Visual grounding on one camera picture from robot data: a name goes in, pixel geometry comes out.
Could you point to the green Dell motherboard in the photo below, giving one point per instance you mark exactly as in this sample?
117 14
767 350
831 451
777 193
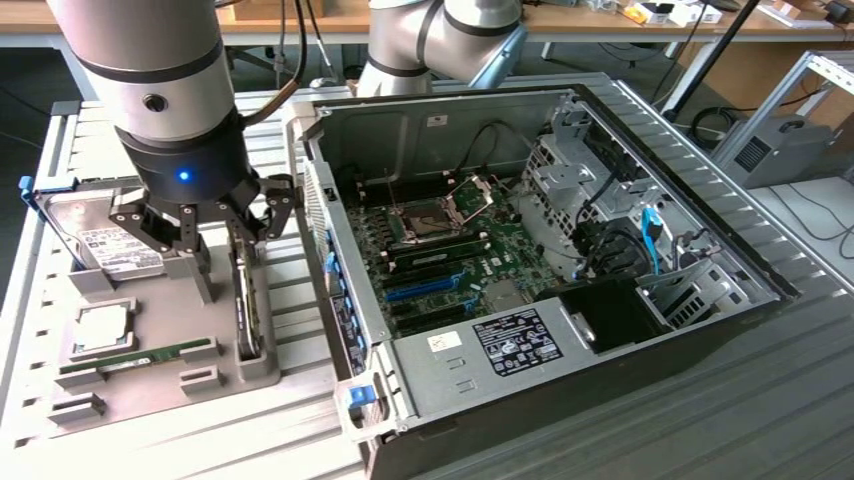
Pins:
514 250

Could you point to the grey parts rack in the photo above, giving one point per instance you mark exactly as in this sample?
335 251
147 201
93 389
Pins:
160 320

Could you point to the black open PC case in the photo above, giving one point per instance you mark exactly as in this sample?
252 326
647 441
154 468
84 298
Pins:
601 410

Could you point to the silver power supply unit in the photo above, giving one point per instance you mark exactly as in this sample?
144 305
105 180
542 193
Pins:
434 385

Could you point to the CPU socket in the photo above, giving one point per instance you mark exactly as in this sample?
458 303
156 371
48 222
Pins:
423 222

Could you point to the orange small item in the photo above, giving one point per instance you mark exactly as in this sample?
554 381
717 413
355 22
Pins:
630 14

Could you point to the black stand pole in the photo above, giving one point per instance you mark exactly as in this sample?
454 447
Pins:
713 55

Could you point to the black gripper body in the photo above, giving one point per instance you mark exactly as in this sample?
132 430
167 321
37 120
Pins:
194 165

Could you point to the silver chipset heatsink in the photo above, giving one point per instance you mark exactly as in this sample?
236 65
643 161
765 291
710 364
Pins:
503 295

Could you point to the blue expansion slot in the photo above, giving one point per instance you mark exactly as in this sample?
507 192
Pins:
427 289

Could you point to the green RAM stick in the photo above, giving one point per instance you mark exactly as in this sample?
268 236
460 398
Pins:
134 358

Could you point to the wooden desk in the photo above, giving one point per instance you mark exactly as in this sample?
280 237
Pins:
27 15
587 27

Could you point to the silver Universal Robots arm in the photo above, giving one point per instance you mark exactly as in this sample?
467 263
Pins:
154 60

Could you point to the white box with black inlay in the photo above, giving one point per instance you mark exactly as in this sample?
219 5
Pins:
657 15

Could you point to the black power adapter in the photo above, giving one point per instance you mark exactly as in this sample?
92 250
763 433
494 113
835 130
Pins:
837 11

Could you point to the brown cardboard box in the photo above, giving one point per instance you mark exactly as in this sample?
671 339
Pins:
256 10

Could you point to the hard disk in blue carrier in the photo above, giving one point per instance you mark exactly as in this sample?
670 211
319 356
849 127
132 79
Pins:
89 250

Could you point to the blue case latch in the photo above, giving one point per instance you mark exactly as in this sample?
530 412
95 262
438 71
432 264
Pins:
356 397

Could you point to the grey computer tower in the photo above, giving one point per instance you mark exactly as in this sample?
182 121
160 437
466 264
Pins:
787 160

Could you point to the silver metal disk bay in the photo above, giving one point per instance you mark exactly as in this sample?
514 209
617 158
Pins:
567 175

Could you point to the black office chair base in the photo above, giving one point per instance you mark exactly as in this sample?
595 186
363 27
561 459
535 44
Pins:
256 62

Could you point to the silver CPU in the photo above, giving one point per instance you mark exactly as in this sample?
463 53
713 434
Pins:
100 327

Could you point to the silver perforated drive cage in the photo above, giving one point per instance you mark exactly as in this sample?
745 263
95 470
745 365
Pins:
694 305

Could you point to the black Nvidia graphics card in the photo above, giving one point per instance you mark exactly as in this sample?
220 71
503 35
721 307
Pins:
246 300

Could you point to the metal socket cover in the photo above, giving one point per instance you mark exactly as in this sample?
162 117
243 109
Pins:
470 195

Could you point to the aluminium profile frame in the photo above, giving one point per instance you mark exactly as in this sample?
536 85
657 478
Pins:
769 110

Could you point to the brown wooden panel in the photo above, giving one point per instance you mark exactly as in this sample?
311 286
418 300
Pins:
761 70

